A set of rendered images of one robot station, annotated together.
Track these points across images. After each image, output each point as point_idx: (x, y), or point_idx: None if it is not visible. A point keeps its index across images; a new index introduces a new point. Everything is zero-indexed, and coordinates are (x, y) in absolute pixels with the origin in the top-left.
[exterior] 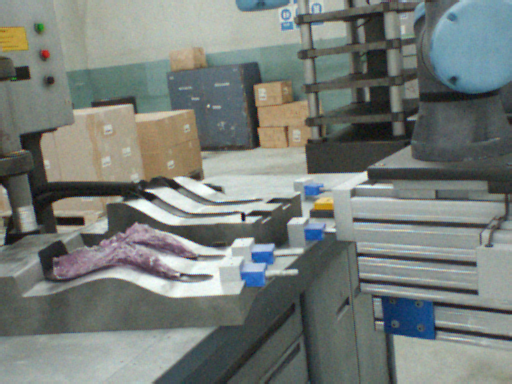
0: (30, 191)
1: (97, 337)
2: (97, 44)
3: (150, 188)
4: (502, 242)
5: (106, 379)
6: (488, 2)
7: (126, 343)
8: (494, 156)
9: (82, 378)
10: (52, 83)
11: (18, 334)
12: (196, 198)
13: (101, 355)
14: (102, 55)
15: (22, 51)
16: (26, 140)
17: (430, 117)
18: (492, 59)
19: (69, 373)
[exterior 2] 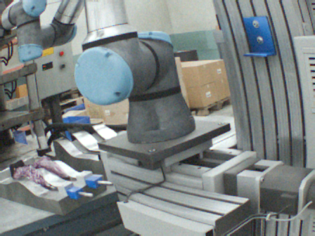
0: (43, 128)
1: (19, 206)
2: (178, 21)
3: (78, 132)
4: (135, 201)
5: (6, 222)
6: (91, 53)
7: (23, 211)
8: (161, 140)
9: (2, 219)
10: (63, 67)
11: (3, 197)
12: (101, 139)
13: (13, 213)
14: (181, 27)
15: (50, 55)
16: (51, 99)
17: (129, 111)
18: (100, 86)
19: (1, 216)
